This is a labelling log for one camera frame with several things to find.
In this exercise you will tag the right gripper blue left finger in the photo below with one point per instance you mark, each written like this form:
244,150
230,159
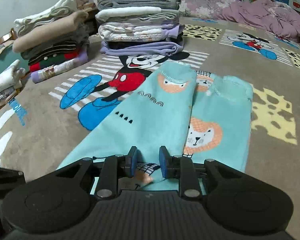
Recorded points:
122,165

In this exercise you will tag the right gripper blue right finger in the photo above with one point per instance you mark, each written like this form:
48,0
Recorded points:
175,167

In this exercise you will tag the teal patterned children's garment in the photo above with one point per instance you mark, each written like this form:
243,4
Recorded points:
193,114

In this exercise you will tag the white folded clothes stack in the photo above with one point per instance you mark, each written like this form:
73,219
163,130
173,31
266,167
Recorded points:
11,81

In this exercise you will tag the brown Mickey Mouse blanket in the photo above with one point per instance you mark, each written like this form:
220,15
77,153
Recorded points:
36,134

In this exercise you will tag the lavender cartoon folded garment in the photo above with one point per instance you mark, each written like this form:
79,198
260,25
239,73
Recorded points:
54,70

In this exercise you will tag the lavender folded sheet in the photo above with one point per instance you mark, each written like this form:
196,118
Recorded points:
166,48

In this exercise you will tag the red green black sweater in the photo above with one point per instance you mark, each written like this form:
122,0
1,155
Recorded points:
56,54

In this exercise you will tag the white patterned folded blanket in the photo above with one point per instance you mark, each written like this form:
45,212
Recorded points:
116,31

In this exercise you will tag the beige folded blanket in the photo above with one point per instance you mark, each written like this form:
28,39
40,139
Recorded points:
48,32

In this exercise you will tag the white rolled towel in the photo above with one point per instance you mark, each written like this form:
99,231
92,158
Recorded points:
105,14

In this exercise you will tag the grey folded blanket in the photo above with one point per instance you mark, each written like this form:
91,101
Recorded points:
165,5

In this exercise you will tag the purple floral quilt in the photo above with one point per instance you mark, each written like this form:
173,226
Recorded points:
275,17

